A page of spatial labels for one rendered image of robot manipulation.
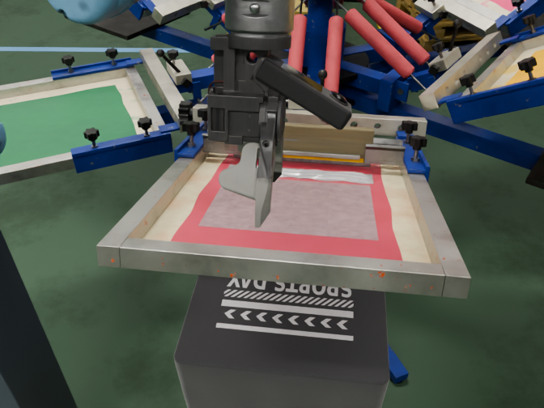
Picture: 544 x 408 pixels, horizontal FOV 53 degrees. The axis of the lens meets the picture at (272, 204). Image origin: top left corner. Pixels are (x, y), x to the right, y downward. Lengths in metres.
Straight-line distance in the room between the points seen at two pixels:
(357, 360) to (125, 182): 2.33
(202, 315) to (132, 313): 1.31
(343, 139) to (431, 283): 0.61
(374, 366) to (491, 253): 1.83
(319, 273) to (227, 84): 0.36
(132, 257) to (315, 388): 0.50
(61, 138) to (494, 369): 1.87
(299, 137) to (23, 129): 1.01
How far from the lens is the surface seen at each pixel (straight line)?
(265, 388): 1.21
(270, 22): 0.59
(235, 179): 0.60
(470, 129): 2.00
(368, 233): 1.04
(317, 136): 1.38
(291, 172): 1.33
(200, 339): 1.21
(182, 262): 0.87
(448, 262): 0.90
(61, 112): 2.06
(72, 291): 2.71
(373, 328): 1.24
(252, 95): 0.60
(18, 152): 1.89
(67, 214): 3.14
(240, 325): 1.22
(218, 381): 1.22
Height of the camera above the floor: 1.92
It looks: 40 degrees down
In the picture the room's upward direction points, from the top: straight up
